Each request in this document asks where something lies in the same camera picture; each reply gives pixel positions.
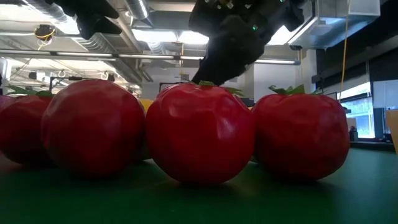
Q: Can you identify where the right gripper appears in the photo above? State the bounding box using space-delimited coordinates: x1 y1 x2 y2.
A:
189 0 280 86

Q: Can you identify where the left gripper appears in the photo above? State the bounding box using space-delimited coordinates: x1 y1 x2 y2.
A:
45 0 123 40

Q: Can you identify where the large yellow-orange lemon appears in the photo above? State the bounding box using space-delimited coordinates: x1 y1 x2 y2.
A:
138 98 155 113

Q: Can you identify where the red toy tomato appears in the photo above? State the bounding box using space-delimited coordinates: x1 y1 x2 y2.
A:
145 80 256 185
0 86 55 165
40 78 147 177
252 83 351 181

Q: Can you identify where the long ceiling light tube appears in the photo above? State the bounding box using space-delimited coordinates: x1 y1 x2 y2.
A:
0 49 301 65

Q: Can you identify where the black cabinet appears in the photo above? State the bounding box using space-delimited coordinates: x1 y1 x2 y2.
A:
242 97 259 109

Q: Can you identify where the bright window pane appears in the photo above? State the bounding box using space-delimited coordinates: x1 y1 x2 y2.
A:
338 81 376 139

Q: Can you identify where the green table mat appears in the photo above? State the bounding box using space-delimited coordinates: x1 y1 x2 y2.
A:
0 146 398 224

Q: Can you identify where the ribbed silver air duct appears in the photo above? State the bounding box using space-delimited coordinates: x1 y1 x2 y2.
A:
21 0 147 85

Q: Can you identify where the smooth round metal duct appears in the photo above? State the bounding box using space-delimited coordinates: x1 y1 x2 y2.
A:
124 0 150 21

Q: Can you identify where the black ceiling cable reel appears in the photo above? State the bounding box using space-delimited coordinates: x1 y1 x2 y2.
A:
34 24 57 41

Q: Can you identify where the white overhead air handler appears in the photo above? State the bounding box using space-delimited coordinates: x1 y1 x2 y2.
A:
287 0 381 50

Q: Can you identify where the yellow hanging cable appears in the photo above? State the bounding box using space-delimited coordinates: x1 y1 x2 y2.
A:
340 0 351 101

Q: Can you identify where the black aluminium table frame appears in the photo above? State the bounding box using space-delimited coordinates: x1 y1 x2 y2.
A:
351 141 397 152

